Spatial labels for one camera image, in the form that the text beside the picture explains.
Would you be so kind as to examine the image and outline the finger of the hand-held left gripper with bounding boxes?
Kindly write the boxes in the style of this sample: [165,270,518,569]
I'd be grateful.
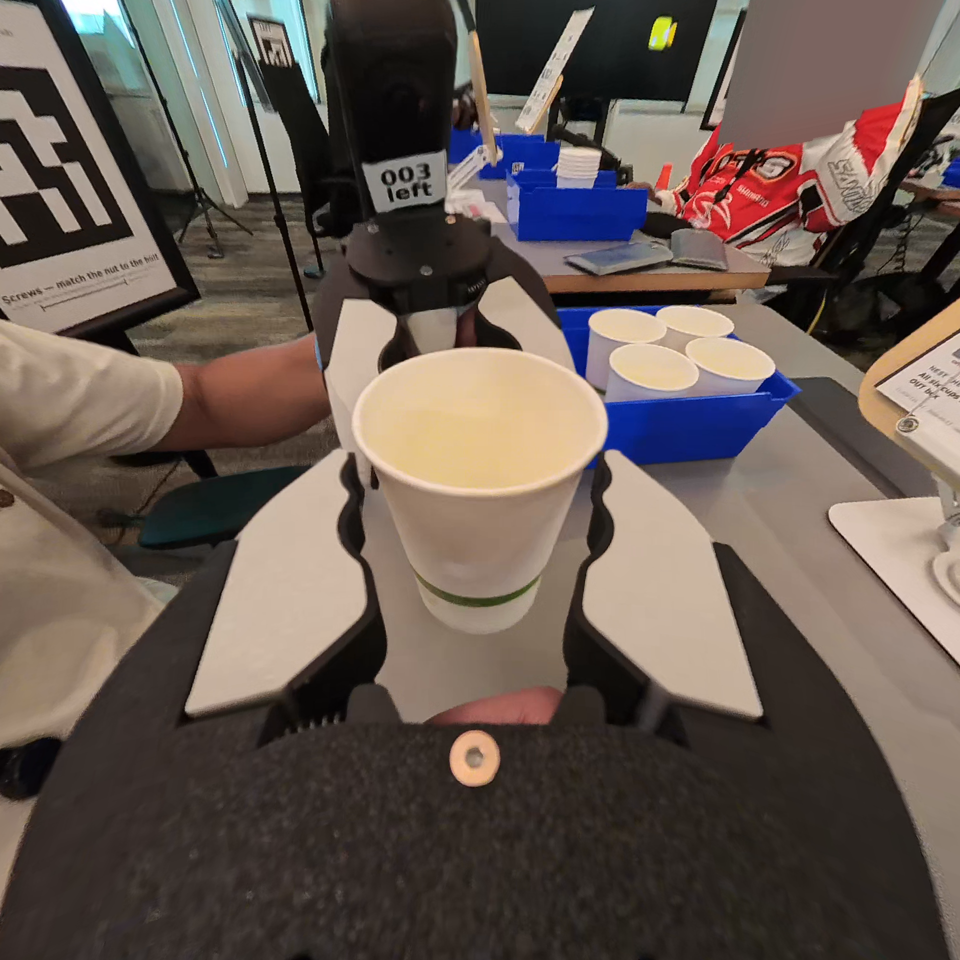
[324,298,399,485]
[480,277,577,376]

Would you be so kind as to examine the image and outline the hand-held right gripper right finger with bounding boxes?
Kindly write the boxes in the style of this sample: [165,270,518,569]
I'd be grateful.
[564,450,765,732]

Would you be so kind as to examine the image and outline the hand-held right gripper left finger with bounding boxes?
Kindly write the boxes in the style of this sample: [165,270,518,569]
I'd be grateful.
[184,452,387,729]

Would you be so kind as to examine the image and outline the group of white paper cups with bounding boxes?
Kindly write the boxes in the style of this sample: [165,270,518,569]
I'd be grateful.
[587,307,667,391]

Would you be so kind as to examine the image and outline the blue plastic bin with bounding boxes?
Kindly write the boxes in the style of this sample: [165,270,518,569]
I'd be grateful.
[506,168,648,243]
[448,129,560,181]
[558,303,802,470]

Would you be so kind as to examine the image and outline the stack of white cups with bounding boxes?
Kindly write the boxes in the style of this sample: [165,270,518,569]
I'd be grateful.
[556,147,601,190]

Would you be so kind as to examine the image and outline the person's right hand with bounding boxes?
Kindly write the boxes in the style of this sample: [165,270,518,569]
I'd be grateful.
[427,686,564,726]

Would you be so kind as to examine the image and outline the wood-edged table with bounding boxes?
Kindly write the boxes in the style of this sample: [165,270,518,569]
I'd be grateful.
[450,176,772,303]

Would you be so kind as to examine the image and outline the white label sheets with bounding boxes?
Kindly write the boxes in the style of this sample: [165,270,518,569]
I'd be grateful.
[448,187,511,225]

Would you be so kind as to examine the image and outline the grey pouch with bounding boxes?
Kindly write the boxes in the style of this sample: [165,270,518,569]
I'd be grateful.
[669,228,729,271]
[564,241,674,276]

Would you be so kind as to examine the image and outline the white paper strip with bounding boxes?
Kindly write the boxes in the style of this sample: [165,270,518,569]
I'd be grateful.
[516,7,595,136]

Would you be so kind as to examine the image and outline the cream shirt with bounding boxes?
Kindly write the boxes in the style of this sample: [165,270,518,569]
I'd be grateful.
[0,318,185,751]

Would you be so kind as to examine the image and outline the printed instruction sheet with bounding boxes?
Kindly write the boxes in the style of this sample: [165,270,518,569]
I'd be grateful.
[876,330,960,432]

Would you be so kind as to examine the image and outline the large framed marker poster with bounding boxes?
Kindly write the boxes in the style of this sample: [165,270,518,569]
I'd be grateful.
[0,0,202,339]

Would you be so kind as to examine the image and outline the black wall screen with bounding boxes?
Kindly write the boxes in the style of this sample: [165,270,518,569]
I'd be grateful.
[476,0,719,102]

